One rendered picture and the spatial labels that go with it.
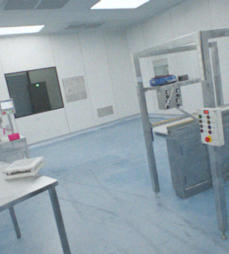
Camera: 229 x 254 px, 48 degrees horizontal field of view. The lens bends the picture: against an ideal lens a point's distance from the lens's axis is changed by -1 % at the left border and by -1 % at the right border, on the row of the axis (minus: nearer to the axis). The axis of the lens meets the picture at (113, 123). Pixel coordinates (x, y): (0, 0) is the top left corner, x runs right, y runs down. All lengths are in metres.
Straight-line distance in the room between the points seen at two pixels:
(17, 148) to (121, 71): 5.04
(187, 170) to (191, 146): 0.26
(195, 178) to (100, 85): 5.51
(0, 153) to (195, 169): 2.80
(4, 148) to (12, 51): 3.54
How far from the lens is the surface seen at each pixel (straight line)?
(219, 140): 1.92
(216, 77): 3.44
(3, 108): 4.57
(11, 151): 4.25
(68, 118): 7.51
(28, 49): 7.32
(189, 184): 2.99
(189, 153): 2.90
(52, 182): 1.80
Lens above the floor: 1.41
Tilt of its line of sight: 10 degrees down
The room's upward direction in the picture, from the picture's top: 10 degrees counter-clockwise
